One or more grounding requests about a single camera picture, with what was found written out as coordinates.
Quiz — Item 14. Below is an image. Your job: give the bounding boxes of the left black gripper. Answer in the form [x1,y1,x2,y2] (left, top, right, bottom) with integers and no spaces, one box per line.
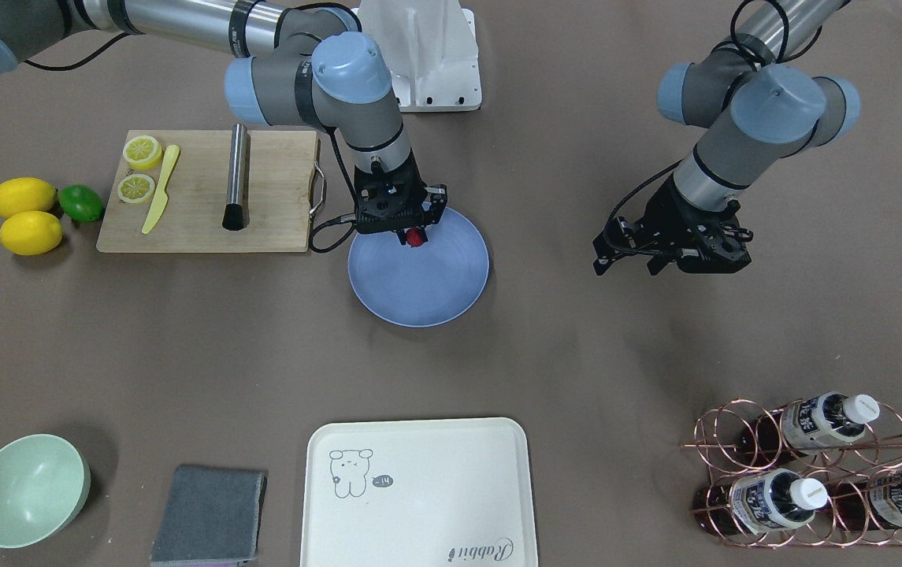
[592,175,754,276]

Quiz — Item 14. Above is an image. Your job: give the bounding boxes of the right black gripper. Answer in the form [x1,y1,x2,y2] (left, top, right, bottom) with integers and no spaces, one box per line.
[353,154,448,246]

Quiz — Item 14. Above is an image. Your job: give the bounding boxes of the red strawberry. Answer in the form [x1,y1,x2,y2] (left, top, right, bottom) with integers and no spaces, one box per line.
[405,227,429,248]

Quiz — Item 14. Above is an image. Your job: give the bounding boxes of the blue plate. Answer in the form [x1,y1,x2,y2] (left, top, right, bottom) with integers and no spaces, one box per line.
[347,208,490,328]

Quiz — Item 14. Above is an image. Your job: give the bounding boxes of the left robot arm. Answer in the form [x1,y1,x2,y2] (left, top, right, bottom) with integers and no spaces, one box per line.
[592,1,860,274]

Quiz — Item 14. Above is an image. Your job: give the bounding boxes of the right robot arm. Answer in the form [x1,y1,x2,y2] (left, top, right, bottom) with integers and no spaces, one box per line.
[0,1,447,247]

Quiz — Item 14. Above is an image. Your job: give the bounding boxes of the wooden cutting board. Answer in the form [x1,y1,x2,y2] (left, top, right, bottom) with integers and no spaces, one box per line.
[95,130,320,254]

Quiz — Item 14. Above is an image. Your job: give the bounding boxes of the steel cylinder muddler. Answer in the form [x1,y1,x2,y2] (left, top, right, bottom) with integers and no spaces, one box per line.
[221,123,251,231]

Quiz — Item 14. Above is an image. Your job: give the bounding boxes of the upper drink bottle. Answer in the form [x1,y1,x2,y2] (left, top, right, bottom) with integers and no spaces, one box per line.
[738,391,882,466]

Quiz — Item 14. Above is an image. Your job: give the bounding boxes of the drink bottle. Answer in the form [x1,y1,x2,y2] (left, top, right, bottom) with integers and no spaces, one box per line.
[738,391,882,466]
[832,472,902,531]
[692,468,830,537]

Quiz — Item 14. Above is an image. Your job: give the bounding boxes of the yellow plastic knife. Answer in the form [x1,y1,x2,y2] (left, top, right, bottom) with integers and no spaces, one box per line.
[141,144,181,235]

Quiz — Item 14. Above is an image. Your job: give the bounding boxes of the cream rabbit tray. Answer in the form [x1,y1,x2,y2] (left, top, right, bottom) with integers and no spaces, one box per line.
[300,417,540,566]

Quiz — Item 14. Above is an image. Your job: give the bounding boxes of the lower drink bottle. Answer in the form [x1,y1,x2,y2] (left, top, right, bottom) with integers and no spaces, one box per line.
[832,472,902,531]
[692,468,830,537]

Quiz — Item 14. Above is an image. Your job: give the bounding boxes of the upper lemon slice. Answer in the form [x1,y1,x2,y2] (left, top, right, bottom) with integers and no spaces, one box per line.
[121,134,164,171]

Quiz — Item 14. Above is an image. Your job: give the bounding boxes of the lemon slice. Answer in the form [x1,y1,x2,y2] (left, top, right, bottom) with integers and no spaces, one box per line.
[116,173,157,204]
[121,134,164,171]

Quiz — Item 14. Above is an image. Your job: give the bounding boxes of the lower lemon slice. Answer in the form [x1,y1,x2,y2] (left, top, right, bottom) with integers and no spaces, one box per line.
[116,173,157,204]

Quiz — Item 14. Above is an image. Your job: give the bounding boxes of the green lime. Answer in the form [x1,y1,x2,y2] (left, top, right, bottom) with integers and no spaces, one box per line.
[58,184,105,222]

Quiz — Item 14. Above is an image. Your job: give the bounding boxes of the grey folded cloth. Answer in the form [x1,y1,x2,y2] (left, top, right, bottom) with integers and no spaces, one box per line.
[150,465,266,566]

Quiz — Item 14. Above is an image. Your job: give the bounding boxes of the yellow lemon near bowl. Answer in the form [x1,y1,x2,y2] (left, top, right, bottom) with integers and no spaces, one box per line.
[0,176,58,219]

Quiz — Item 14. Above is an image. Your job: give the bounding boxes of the light green bowl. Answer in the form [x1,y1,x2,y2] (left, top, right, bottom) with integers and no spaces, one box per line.
[0,433,91,549]

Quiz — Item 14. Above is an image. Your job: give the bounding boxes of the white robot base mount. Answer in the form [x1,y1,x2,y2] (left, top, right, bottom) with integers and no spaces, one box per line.
[356,1,483,113]

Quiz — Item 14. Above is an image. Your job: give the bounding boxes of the copper wire bottle rack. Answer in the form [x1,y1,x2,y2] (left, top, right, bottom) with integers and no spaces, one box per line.
[687,398,902,549]

